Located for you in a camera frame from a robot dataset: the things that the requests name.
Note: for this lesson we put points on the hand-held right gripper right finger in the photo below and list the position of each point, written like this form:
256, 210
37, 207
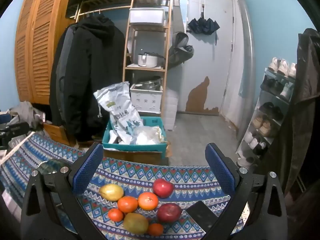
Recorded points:
220, 166

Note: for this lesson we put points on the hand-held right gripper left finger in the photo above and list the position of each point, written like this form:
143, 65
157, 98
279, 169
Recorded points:
87, 166

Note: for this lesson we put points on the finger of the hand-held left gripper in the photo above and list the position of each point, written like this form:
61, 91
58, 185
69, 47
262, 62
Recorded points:
17, 128

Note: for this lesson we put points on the yellow pear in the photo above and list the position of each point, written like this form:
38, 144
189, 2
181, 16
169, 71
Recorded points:
111, 192

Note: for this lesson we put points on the dark glass plate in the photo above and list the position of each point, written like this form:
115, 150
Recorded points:
51, 166

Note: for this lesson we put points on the large orange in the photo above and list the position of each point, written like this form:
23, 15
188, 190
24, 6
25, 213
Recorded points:
127, 204
148, 201

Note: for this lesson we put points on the small orange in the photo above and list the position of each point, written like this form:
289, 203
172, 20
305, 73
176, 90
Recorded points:
115, 215
155, 229

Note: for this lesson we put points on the bright red apple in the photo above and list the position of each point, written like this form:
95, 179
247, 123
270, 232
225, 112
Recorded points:
163, 187

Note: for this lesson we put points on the dark red apple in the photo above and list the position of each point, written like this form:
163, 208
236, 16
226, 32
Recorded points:
169, 212

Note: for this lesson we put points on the green speckled pear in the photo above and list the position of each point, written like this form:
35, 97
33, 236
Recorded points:
135, 223

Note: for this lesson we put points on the grey clothes pile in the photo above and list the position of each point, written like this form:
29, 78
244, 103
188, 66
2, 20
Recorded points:
27, 112

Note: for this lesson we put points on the wooden drawer box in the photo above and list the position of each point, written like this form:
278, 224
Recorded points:
58, 133

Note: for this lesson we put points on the brown cardboard box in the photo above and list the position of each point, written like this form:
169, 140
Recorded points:
135, 157

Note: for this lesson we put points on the metal shoe rack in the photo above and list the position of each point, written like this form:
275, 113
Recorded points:
252, 130

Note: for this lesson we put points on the teal plastic crate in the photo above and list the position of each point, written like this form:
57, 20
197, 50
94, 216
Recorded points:
135, 148

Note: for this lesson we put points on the blue patterned tablecloth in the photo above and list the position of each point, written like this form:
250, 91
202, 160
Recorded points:
140, 175

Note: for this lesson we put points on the black flat device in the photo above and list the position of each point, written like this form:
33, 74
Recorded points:
202, 217

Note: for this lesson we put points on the group of assorted shoes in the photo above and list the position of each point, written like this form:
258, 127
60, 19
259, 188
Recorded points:
265, 125

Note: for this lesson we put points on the white printed rice bag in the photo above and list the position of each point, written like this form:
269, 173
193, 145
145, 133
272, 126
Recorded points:
120, 110

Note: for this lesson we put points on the clear plastic bag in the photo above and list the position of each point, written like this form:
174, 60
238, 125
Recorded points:
150, 136

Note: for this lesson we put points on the wooden louvered wardrobe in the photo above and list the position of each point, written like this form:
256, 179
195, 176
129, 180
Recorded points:
40, 42

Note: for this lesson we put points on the white perforated basket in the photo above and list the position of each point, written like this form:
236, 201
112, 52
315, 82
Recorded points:
146, 100

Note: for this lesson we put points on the black hooded coat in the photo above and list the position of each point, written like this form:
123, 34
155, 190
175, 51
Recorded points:
92, 75

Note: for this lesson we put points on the grey jacket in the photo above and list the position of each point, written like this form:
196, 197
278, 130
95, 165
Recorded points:
66, 40

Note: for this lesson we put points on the pale grey door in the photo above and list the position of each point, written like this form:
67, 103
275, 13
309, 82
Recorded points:
212, 62

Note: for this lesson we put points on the metal steamer pot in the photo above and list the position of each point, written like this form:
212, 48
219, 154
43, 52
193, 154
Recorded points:
150, 83

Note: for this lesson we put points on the dark brown hanging cloth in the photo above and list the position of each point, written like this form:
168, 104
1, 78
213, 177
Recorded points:
305, 105

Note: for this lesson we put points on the grey vertical pipe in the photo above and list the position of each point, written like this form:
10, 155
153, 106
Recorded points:
247, 55

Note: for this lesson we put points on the grey hanging bag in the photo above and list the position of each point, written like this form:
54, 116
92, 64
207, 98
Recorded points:
178, 52

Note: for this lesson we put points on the white cooking pot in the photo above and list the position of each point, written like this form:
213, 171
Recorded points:
147, 59

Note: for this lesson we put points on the wooden ladder shelf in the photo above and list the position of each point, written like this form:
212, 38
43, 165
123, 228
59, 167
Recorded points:
167, 55

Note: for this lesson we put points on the dark folded umbrella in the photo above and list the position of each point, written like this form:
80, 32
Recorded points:
203, 26

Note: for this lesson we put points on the grey folded board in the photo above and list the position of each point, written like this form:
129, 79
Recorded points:
177, 15

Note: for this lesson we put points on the wide white storage bin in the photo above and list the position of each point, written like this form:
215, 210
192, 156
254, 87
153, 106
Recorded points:
147, 16

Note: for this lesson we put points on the wooden clothes rail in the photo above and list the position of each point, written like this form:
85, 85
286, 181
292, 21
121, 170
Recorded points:
100, 6

